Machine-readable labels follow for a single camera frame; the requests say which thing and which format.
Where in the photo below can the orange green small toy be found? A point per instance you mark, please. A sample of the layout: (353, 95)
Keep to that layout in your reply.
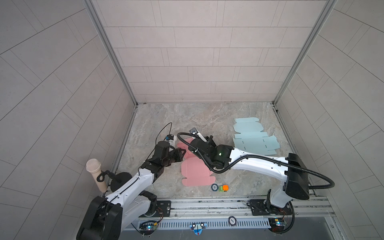
(223, 188)

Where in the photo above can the blue red sticker tag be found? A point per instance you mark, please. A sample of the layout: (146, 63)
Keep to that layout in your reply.
(198, 228)

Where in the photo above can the right green circuit board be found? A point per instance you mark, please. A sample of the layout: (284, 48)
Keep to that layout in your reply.
(277, 225)

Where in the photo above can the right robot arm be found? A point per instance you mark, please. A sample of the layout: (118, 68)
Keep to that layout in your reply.
(296, 181)

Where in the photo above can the left green circuit board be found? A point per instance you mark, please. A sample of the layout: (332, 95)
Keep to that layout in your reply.
(149, 227)

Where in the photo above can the light blue paper box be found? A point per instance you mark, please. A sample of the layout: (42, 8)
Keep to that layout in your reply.
(251, 138)

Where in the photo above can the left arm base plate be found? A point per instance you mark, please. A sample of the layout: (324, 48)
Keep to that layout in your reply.
(163, 209)

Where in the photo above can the aluminium rail frame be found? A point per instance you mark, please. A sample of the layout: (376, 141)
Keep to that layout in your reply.
(216, 211)

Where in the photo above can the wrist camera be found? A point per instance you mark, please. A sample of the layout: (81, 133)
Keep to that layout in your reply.
(170, 138)
(195, 132)

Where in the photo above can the green circuit board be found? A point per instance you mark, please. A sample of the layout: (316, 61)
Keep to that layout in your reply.
(149, 227)
(277, 225)

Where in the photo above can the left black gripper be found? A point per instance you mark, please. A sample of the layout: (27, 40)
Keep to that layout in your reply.
(178, 157)

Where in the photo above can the pink paper box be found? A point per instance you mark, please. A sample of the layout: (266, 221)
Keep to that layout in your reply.
(194, 170)

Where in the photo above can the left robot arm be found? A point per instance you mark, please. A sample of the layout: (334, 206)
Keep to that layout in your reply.
(108, 216)

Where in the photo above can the black round stand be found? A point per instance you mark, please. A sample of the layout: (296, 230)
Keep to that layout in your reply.
(117, 180)

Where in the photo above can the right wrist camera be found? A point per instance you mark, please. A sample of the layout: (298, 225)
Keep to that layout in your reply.
(195, 132)

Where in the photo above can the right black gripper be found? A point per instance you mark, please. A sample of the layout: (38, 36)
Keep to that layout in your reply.
(209, 141)

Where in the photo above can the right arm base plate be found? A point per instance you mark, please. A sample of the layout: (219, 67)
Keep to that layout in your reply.
(259, 208)

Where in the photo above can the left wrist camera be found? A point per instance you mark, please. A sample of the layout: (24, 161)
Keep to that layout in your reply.
(170, 138)

